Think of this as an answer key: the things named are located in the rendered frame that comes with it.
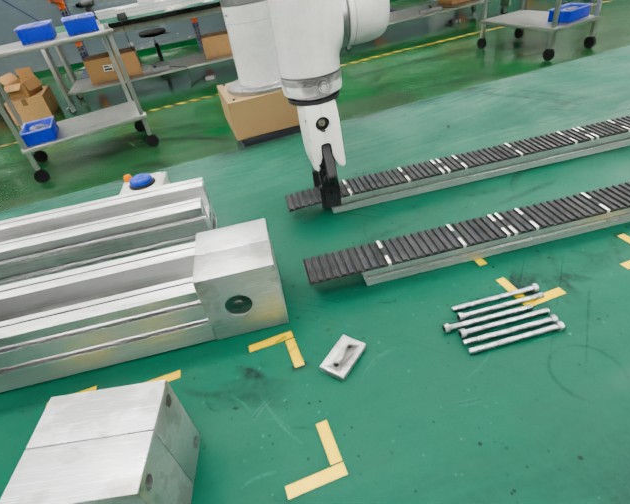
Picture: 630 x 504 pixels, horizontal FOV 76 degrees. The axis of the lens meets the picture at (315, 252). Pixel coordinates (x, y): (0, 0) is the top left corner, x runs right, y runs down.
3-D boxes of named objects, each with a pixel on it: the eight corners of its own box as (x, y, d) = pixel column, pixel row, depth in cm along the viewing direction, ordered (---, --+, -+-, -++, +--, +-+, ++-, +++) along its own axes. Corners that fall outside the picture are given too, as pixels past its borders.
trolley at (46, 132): (147, 128, 373) (96, 2, 312) (161, 145, 334) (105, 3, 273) (25, 166, 339) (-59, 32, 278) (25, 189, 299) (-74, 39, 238)
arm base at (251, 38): (226, 84, 112) (205, 7, 101) (292, 70, 114) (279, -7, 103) (229, 101, 97) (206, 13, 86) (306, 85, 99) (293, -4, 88)
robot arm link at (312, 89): (348, 72, 53) (350, 96, 55) (332, 59, 60) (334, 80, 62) (285, 85, 52) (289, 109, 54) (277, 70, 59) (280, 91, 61)
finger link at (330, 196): (341, 174, 60) (345, 212, 64) (336, 165, 63) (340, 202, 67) (320, 178, 60) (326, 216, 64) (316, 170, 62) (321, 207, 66)
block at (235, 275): (277, 262, 60) (263, 208, 54) (289, 322, 50) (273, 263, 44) (216, 277, 59) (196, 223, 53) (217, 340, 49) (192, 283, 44)
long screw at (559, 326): (558, 325, 44) (560, 318, 43) (564, 331, 43) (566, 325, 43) (466, 351, 43) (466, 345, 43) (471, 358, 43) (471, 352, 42)
